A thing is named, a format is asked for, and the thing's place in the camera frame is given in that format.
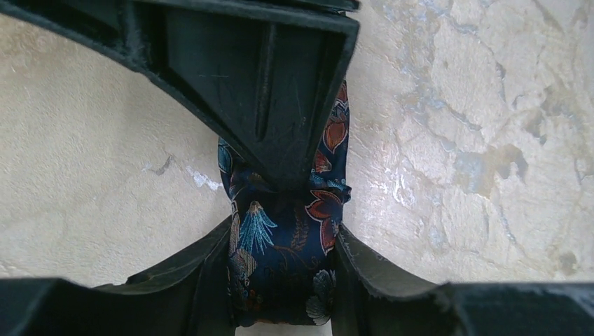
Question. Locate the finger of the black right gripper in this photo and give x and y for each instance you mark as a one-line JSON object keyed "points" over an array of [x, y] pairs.
{"points": [[263, 75]]}

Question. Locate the navy floral tie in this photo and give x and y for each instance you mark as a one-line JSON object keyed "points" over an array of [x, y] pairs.
{"points": [[280, 253]]}

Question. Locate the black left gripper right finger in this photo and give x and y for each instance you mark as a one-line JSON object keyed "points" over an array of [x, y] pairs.
{"points": [[376, 297]]}

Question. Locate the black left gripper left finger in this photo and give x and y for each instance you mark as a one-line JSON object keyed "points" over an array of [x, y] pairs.
{"points": [[185, 294]]}

